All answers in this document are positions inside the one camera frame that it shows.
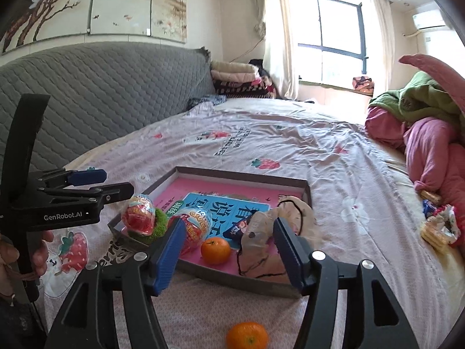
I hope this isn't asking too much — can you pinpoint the pink quilt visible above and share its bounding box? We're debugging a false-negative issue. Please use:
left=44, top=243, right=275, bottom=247
left=364, top=105, right=465, bottom=248

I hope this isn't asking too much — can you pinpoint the green blanket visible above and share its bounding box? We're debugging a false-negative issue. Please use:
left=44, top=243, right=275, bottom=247
left=369, top=71, right=465, bottom=124

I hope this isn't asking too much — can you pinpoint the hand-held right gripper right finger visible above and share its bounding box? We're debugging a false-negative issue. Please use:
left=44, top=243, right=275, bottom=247
left=272, top=217, right=415, bottom=349

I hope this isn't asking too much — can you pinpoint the white air conditioner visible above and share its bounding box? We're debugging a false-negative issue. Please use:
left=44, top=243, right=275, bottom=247
left=412, top=10, right=449, bottom=31

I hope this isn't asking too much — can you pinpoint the small blue packet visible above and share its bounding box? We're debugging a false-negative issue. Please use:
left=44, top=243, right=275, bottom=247
left=421, top=199, right=438, bottom=219

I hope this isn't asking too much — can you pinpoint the strawberry printed bedsheet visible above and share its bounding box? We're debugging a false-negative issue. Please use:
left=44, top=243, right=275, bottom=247
left=36, top=98, right=465, bottom=349

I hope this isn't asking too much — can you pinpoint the window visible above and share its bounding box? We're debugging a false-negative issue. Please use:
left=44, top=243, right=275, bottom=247
left=292, top=0, right=373, bottom=86

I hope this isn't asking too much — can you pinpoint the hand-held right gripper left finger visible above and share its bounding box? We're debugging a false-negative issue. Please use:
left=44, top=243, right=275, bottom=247
left=44, top=219, right=187, bottom=349

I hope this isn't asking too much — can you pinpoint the dark blue snack packet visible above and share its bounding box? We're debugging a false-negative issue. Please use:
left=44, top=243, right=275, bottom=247
left=222, top=213, right=255, bottom=242

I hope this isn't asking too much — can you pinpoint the cream folded blanket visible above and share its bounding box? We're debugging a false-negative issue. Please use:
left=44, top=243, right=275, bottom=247
left=210, top=60, right=260, bottom=82

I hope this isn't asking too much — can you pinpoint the orange tangerine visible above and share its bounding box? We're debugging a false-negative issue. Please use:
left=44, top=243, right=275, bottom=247
left=226, top=321, right=269, bottom=349
left=201, top=237, right=232, bottom=266

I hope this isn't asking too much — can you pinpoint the pink and blue book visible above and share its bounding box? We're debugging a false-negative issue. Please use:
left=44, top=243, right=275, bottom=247
left=121, top=176, right=306, bottom=280

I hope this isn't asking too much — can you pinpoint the rose quilted mat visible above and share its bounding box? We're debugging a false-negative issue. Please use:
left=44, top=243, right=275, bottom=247
left=398, top=54, right=465, bottom=117

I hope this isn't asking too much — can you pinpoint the egg-shaped toy packet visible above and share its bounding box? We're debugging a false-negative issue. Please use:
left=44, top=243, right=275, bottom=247
left=121, top=193, right=157, bottom=236
left=171, top=206, right=213, bottom=257

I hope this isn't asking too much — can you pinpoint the green fuzzy ring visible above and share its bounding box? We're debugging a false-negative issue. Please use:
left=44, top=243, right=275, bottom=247
left=129, top=207, right=171, bottom=246

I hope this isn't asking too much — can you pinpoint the person's left hand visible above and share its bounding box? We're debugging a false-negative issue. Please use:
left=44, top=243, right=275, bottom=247
left=0, top=230, right=55, bottom=298

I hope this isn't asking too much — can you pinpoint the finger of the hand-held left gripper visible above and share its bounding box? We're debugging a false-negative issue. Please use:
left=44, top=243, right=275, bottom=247
left=38, top=168, right=107, bottom=187
left=38, top=183, right=135, bottom=204

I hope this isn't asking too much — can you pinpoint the beige mesh drawstring bag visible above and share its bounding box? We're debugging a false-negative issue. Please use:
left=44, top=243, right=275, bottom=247
left=236, top=196, right=316, bottom=284

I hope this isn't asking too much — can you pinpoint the floral wall panel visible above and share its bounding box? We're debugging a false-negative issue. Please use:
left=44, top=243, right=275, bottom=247
left=0, top=0, right=189, bottom=57

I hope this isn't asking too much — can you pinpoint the dark patterned folded blanket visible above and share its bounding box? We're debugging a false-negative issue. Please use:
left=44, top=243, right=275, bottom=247
left=212, top=76, right=277, bottom=99

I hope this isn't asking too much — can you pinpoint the brown biscuit packet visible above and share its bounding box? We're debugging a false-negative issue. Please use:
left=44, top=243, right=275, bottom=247
left=419, top=189, right=443, bottom=206

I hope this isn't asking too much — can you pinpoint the folded patterned cloth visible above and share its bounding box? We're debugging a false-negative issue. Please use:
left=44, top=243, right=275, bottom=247
left=352, top=76, right=375, bottom=93

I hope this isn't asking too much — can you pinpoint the yellow biscuit packet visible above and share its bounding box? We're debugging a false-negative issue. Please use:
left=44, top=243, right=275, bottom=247
left=420, top=205, right=460, bottom=251

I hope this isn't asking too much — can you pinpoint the grey shallow cardboard box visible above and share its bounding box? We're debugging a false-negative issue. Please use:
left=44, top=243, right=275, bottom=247
left=108, top=166, right=312, bottom=299

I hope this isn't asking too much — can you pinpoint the cream curtain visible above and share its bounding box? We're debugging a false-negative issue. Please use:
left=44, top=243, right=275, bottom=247
left=252, top=0, right=300, bottom=100
left=369, top=0, right=396, bottom=97

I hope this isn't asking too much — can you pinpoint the dark floral cloth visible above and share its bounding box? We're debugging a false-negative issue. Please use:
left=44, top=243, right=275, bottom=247
left=187, top=95, right=228, bottom=111

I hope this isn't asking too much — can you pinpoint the grey quilted headboard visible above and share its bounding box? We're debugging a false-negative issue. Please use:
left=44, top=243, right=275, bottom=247
left=0, top=41, right=219, bottom=204

